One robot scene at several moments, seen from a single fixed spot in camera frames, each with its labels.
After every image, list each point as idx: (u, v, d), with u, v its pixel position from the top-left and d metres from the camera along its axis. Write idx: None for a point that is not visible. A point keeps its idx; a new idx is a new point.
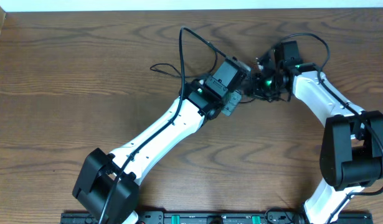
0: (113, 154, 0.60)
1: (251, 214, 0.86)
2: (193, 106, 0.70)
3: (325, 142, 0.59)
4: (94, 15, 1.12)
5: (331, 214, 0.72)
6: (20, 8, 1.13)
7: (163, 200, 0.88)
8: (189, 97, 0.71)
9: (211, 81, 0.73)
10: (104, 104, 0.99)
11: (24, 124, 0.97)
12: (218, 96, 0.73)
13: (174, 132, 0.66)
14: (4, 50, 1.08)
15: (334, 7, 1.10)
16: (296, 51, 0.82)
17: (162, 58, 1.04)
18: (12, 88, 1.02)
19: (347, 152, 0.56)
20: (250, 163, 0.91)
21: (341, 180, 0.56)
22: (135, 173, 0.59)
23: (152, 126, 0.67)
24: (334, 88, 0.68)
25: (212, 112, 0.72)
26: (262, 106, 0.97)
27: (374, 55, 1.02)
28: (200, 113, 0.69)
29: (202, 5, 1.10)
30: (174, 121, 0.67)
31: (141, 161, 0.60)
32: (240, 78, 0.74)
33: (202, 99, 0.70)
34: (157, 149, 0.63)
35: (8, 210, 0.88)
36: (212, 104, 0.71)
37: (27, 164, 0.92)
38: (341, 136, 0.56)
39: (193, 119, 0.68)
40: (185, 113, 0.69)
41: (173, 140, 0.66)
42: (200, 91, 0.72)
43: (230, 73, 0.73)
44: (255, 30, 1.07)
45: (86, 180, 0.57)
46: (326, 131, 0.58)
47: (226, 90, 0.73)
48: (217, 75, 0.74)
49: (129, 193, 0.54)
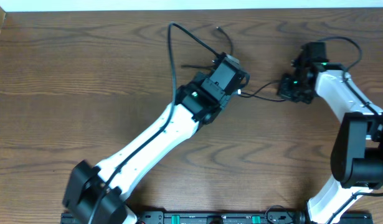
0: (98, 167, 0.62)
1: (251, 214, 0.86)
2: (187, 111, 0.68)
3: (340, 137, 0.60)
4: (93, 15, 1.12)
5: (333, 213, 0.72)
6: (20, 8, 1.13)
7: (164, 200, 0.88)
8: (183, 101, 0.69)
9: (208, 84, 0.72)
10: (104, 104, 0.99)
11: (24, 124, 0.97)
12: (215, 99, 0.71)
13: (166, 140, 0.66)
14: (3, 50, 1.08)
15: (334, 7, 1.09)
16: (323, 51, 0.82)
17: (162, 58, 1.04)
18: (12, 88, 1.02)
19: (360, 149, 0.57)
20: (250, 163, 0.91)
21: (349, 177, 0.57)
22: (121, 187, 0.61)
23: (142, 135, 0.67)
24: (356, 88, 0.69)
25: (208, 117, 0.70)
26: (262, 106, 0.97)
27: (375, 55, 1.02)
28: (193, 120, 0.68)
29: (202, 5, 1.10)
30: (166, 129, 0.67)
31: (129, 174, 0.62)
32: (238, 80, 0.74)
33: (197, 103, 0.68)
34: (147, 160, 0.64)
35: (8, 210, 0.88)
36: (207, 109, 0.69)
37: (26, 164, 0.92)
38: (356, 133, 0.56)
39: (185, 126, 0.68)
40: (177, 120, 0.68)
41: (165, 148, 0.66)
42: (195, 94, 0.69)
43: (227, 76, 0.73)
44: (255, 30, 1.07)
45: (74, 192, 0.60)
46: (342, 127, 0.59)
47: (223, 93, 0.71)
48: (214, 77, 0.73)
49: (114, 208, 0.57)
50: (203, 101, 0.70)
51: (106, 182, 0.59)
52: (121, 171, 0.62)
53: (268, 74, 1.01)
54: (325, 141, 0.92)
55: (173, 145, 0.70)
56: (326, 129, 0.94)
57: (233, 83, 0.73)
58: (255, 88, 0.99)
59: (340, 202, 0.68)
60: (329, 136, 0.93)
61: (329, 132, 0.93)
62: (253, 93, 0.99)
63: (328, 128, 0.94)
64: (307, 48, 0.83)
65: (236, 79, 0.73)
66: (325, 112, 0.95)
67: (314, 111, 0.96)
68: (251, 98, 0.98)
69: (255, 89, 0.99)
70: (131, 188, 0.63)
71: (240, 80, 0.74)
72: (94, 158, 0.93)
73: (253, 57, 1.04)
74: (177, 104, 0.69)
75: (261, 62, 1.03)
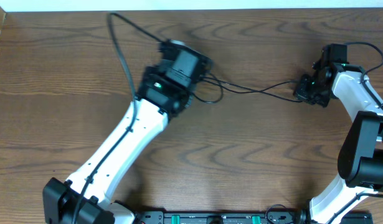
0: (70, 180, 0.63)
1: (251, 214, 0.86)
2: (153, 104, 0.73)
3: (350, 135, 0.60)
4: (93, 15, 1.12)
5: (335, 213, 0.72)
6: (20, 8, 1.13)
7: (164, 200, 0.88)
8: (148, 94, 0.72)
9: (172, 74, 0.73)
10: (104, 104, 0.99)
11: (24, 125, 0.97)
12: (182, 86, 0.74)
13: (135, 138, 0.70)
14: (3, 50, 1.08)
15: (334, 7, 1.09)
16: (344, 55, 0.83)
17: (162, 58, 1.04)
18: (12, 88, 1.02)
19: (370, 149, 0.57)
20: (250, 163, 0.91)
21: (356, 174, 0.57)
22: (97, 196, 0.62)
23: (108, 140, 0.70)
24: (373, 89, 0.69)
25: (176, 106, 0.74)
26: (262, 106, 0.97)
27: (375, 56, 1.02)
28: (160, 112, 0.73)
29: (202, 6, 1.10)
30: (132, 128, 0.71)
31: (101, 181, 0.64)
32: (201, 65, 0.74)
33: (162, 94, 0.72)
34: (118, 163, 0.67)
35: (7, 210, 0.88)
36: (174, 98, 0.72)
37: (26, 164, 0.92)
38: (367, 132, 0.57)
39: (151, 122, 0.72)
40: (142, 117, 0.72)
41: (136, 146, 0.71)
42: (159, 86, 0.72)
43: (190, 63, 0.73)
44: (256, 30, 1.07)
45: (51, 210, 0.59)
46: (354, 126, 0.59)
47: (189, 80, 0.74)
48: (177, 65, 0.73)
49: (93, 216, 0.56)
50: (169, 91, 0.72)
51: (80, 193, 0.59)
52: (93, 180, 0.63)
53: (268, 74, 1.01)
54: (325, 141, 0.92)
55: (144, 144, 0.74)
56: (326, 129, 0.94)
57: (195, 70, 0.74)
58: (255, 88, 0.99)
59: (341, 203, 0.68)
60: (329, 136, 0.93)
61: (329, 132, 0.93)
62: (253, 93, 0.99)
63: (328, 128, 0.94)
64: (329, 50, 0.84)
65: (199, 65, 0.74)
66: (326, 112, 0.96)
67: (314, 111, 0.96)
68: (251, 98, 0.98)
69: (255, 89, 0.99)
70: (108, 196, 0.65)
71: (203, 64, 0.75)
72: None
73: (253, 57, 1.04)
74: (142, 99, 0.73)
75: (262, 62, 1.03)
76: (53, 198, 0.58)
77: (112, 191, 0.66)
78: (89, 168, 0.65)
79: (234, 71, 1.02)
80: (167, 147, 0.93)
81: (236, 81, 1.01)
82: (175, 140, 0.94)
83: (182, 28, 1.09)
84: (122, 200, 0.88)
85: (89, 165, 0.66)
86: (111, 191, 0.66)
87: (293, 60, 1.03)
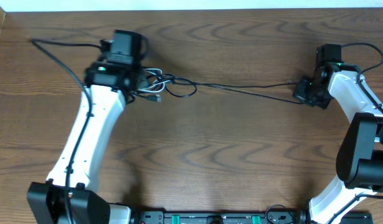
0: (50, 179, 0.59)
1: (251, 214, 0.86)
2: (103, 87, 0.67)
3: (348, 137, 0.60)
4: (94, 15, 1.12)
5: (334, 213, 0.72)
6: (20, 8, 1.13)
7: (163, 200, 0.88)
8: (95, 81, 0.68)
9: (112, 58, 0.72)
10: None
11: (24, 125, 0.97)
12: (126, 64, 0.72)
13: (99, 121, 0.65)
14: (3, 50, 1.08)
15: (334, 7, 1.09)
16: (338, 55, 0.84)
17: (162, 58, 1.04)
18: (12, 88, 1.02)
19: (368, 150, 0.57)
20: (250, 163, 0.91)
21: (354, 176, 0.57)
22: (82, 182, 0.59)
23: (71, 133, 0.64)
24: (370, 89, 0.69)
25: (127, 82, 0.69)
26: (262, 106, 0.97)
27: (375, 56, 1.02)
28: (114, 90, 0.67)
29: (202, 6, 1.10)
30: (93, 112, 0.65)
31: (80, 168, 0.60)
32: (138, 42, 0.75)
33: (108, 74, 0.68)
34: (89, 146, 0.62)
35: (8, 210, 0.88)
36: (121, 74, 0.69)
37: (26, 165, 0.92)
38: (365, 133, 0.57)
39: (109, 101, 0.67)
40: (98, 101, 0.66)
41: (103, 127, 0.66)
42: (103, 69, 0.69)
43: (126, 42, 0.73)
44: (256, 30, 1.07)
45: (42, 211, 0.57)
46: (352, 127, 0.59)
47: (132, 56, 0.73)
48: (114, 48, 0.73)
49: (87, 201, 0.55)
50: (113, 70, 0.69)
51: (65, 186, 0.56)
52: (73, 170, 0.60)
53: (268, 74, 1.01)
54: (325, 142, 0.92)
55: (111, 123, 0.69)
56: (327, 129, 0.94)
57: (134, 45, 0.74)
58: (255, 88, 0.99)
59: (341, 204, 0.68)
60: (329, 136, 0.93)
61: (329, 132, 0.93)
62: (253, 93, 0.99)
63: (328, 128, 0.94)
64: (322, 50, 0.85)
65: (137, 40, 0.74)
66: (325, 112, 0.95)
67: (314, 111, 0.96)
68: (251, 98, 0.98)
69: (255, 89, 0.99)
70: (93, 180, 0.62)
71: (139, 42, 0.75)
72: None
73: (253, 57, 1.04)
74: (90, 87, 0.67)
75: (262, 62, 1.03)
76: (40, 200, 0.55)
77: (94, 174, 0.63)
78: (63, 163, 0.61)
79: (233, 71, 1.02)
80: (167, 147, 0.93)
81: (236, 81, 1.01)
82: (175, 140, 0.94)
83: (182, 27, 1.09)
84: (122, 200, 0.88)
85: (63, 158, 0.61)
86: (94, 174, 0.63)
87: (293, 60, 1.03)
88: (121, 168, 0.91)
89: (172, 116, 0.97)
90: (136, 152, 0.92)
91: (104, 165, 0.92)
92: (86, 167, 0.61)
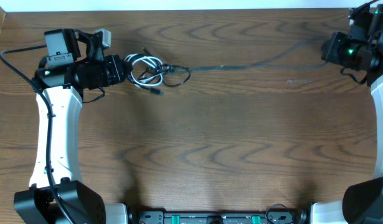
0: (33, 184, 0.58)
1: (251, 214, 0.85)
2: (55, 89, 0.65)
3: (365, 186, 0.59)
4: (93, 15, 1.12)
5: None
6: (20, 8, 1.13)
7: (163, 200, 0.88)
8: (47, 85, 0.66)
9: (52, 60, 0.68)
10: (104, 104, 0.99)
11: (23, 125, 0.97)
12: (70, 63, 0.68)
13: (61, 119, 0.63)
14: (3, 50, 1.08)
15: (334, 6, 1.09)
16: None
17: (162, 58, 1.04)
18: (12, 88, 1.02)
19: (380, 211, 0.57)
20: (249, 163, 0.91)
21: (359, 223, 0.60)
22: (65, 176, 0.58)
23: (38, 138, 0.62)
24: None
25: (77, 78, 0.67)
26: (262, 106, 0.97)
27: None
28: (66, 87, 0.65)
29: (203, 5, 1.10)
30: (53, 112, 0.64)
31: (58, 165, 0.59)
32: (71, 36, 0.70)
33: (55, 76, 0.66)
34: (60, 143, 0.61)
35: (8, 210, 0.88)
36: (68, 73, 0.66)
37: (26, 165, 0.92)
38: (382, 203, 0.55)
39: (65, 97, 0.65)
40: (55, 99, 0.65)
41: (69, 123, 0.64)
42: (48, 72, 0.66)
43: (60, 41, 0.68)
44: (256, 30, 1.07)
45: (36, 218, 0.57)
46: (372, 186, 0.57)
47: (71, 54, 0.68)
48: (50, 51, 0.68)
49: (76, 191, 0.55)
50: (59, 70, 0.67)
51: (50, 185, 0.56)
52: (52, 169, 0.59)
53: (268, 74, 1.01)
54: (325, 141, 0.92)
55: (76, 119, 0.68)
56: (327, 130, 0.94)
57: (69, 40, 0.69)
58: (255, 88, 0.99)
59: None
60: (329, 136, 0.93)
61: (329, 132, 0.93)
62: (253, 93, 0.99)
63: (328, 128, 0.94)
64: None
65: (68, 34, 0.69)
66: (326, 112, 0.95)
67: (314, 111, 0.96)
68: (251, 98, 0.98)
69: (255, 89, 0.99)
70: (76, 173, 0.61)
71: (73, 36, 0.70)
72: (95, 158, 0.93)
73: (253, 57, 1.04)
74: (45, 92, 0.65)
75: (262, 62, 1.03)
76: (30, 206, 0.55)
77: (75, 168, 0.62)
78: (40, 167, 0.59)
79: (233, 71, 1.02)
80: (167, 147, 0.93)
81: (236, 81, 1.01)
82: (174, 140, 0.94)
83: (182, 27, 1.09)
84: (122, 200, 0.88)
85: (39, 163, 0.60)
86: (75, 168, 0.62)
87: (293, 60, 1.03)
88: (121, 168, 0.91)
89: (172, 116, 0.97)
90: (136, 152, 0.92)
91: (104, 165, 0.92)
92: (63, 163, 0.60)
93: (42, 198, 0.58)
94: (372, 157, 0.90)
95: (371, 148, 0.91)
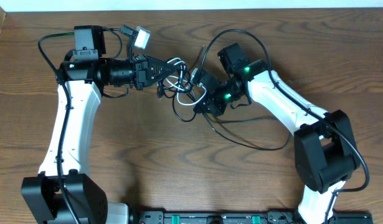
0: (43, 172, 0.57)
1: (251, 214, 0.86)
2: (77, 82, 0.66)
3: (297, 150, 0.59)
4: (93, 15, 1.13)
5: (325, 213, 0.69)
6: (20, 8, 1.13)
7: (163, 200, 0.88)
8: (71, 78, 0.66)
9: (78, 55, 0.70)
10: (103, 104, 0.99)
11: (23, 125, 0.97)
12: (94, 60, 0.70)
13: (79, 112, 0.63)
14: (2, 50, 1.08)
15: (334, 7, 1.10)
16: (240, 53, 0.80)
17: (163, 58, 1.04)
18: (12, 88, 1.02)
19: (321, 159, 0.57)
20: (250, 163, 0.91)
21: (322, 183, 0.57)
22: (75, 168, 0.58)
23: (55, 126, 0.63)
24: (288, 88, 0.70)
25: (99, 75, 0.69)
26: (262, 106, 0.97)
27: (374, 55, 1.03)
28: (88, 82, 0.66)
29: (203, 6, 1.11)
30: (72, 104, 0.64)
31: (69, 157, 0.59)
32: (98, 33, 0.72)
33: (81, 69, 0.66)
34: (75, 135, 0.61)
35: (9, 210, 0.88)
36: (91, 67, 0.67)
37: (26, 165, 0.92)
38: (312, 147, 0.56)
39: (86, 91, 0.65)
40: (75, 93, 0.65)
41: (85, 118, 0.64)
42: (73, 65, 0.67)
43: (88, 36, 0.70)
44: (256, 30, 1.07)
45: (39, 208, 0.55)
46: (296, 145, 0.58)
47: (97, 50, 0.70)
48: (78, 45, 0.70)
49: (83, 185, 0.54)
50: (85, 65, 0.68)
51: (59, 174, 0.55)
52: (63, 159, 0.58)
53: None
54: None
55: (91, 115, 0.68)
56: None
57: (96, 37, 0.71)
58: None
59: (327, 198, 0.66)
60: None
61: None
62: None
63: None
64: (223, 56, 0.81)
65: (97, 32, 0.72)
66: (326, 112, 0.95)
67: None
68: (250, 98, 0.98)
69: None
70: (84, 169, 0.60)
71: (101, 34, 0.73)
72: (95, 158, 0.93)
73: (253, 56, 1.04)
74: (68, 84, 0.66)
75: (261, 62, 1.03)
76: (35, 195, 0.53)
77: (85, 163, 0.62)
78: (52, 155, 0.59)
79: None
80: (167, 147, 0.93)
81: None
82: (174, 140, 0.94)
83: (182, 27, 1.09)
84: (122, 200, 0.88)
85: (50, 152, 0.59)
86: (85, 163, 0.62)
87: (294, 60, 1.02)
88: (120, 168, 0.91)
89: (172, 117, 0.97)
90: (136, 152, 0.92)
91: (104, 165, 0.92)
92: (75, 155, 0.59)
93: (48, 188, 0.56)
94: (372, 157, 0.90)
95: (370, 147, 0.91)
